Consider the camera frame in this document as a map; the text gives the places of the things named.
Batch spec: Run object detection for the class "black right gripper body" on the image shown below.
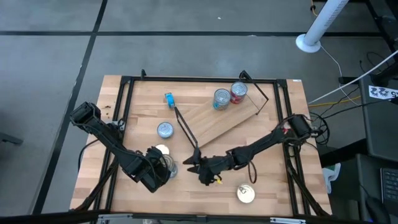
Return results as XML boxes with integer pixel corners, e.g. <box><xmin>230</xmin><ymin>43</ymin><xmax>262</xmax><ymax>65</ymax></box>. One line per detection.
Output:
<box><xmin>198</xmin><ymin>154</ymin><xmax>236</xmax><ymax>187</ymax></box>

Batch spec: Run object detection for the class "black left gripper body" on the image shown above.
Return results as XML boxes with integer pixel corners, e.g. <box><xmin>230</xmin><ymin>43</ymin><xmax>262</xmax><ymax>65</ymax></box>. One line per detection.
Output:
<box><xmin>130</xmin><ymin>152</ymin><xmax>162</xmax><ymax>194</ymax></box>

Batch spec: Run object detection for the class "green Circle Hook can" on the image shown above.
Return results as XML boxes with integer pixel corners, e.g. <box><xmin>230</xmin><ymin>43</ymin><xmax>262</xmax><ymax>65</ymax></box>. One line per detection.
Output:
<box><xmin>156</xmin><ymin>121</ymin><xmax>175</xmax><ymax>139</ymax></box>

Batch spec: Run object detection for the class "gold lid seafood can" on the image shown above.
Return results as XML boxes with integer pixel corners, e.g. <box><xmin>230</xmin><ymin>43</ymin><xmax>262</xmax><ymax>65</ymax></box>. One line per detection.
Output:
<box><xmin>236</xmin><ymin>184</ymin><xmax>256</xmax><ymax>205</ymax></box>

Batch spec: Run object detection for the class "black rig crossbeam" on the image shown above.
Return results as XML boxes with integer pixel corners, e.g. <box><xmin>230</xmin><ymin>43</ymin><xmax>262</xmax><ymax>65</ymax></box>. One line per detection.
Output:
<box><xmin>0</xmin><ymin>208</ymin><xmax>371</xmax><ymax>224</ymax></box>

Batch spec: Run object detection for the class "white green bag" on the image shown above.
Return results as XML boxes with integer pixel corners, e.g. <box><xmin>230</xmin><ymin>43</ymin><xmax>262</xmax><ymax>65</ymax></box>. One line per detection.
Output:
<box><xmin>322</xmin><ymin>162</ymin><xmax>342</xmax><ymax>195</ymax></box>

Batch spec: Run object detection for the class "white tower fan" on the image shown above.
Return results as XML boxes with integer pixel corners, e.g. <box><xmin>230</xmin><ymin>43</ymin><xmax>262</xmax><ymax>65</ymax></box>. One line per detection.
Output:
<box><xmin>295</xmin><ymin>0</ymin><xmax>351</xmax><ymax>54</ymax></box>

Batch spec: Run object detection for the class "black power adapter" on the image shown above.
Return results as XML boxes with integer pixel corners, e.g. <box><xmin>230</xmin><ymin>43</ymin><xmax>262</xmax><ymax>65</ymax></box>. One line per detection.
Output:
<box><xmin>338</xmin><ymin>76</ymin><xmax>360</xmax><ymax>85</ymax></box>

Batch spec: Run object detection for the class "dark grey desk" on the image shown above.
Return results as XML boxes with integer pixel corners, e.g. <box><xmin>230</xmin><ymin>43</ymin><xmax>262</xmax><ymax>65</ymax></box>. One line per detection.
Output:
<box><xmin>359</xmin><ymin>73</ymin><xmax>398</xmax><ymax>162</ymax></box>

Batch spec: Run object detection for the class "black keyboard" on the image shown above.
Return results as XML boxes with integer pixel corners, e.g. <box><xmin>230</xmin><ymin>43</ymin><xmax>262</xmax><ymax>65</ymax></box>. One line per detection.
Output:
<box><xmin>380</xmin><ymin>167</ymin><xmax>398</xmax><ymax>213</ymax></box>

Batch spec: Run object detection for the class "white marker sticker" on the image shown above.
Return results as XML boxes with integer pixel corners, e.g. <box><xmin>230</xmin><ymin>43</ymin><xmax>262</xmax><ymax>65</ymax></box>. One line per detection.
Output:
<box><xmin>368</xmin><ymin>85</ymin><xmax>398</xmax><ymax>101</ymax></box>

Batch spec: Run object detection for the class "black stand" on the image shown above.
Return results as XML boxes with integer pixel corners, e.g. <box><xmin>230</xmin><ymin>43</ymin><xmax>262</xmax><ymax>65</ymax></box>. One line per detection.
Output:
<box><xmin>365</xmin><ymin>0</ymin><xmax>398</xmax><ymax>88</ymax></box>

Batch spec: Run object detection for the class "wooden shelf black wire frame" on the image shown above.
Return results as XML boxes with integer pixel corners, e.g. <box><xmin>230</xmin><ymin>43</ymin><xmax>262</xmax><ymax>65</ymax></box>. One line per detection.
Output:
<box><xmin>173</xmin><ymin>70</ymin><xmax>270</xmax><ymax>152</ymax></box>

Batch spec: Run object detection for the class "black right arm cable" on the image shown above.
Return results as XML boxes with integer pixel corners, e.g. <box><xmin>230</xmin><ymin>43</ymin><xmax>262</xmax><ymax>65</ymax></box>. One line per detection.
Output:
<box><xmin>247</xmin><ymin>158</ymin><xmax>259</xmax><ymax>185</ymax></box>

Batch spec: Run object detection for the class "black metal table frame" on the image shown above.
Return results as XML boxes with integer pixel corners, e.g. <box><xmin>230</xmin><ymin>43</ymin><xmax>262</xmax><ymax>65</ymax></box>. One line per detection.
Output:
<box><xmin>70</xmin><ymin>68</ymin><xmax>332</xmax><ymax>218</ymax></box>

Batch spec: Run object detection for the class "black cable bundle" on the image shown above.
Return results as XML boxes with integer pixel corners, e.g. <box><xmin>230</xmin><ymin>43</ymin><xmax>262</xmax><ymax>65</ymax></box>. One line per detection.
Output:
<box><xmin>309</xmin><ymin>111</ymin><xmax>331</xmax><ymax>146</ymax></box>

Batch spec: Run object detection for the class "thick white cable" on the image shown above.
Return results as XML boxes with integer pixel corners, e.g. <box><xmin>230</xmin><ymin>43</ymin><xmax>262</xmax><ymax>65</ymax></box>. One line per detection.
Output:
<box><xmin>307</xmin><ymin>49</ymin><xmax>398</xmax><ymax>105</ymax></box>

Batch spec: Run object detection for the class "thin white cable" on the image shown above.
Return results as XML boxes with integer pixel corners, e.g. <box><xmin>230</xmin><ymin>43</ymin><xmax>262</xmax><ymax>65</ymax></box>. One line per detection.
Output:
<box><xmin>319</xmin><ymin>45</ymin><xmax>361</xmax><ymax>106</ymax></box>

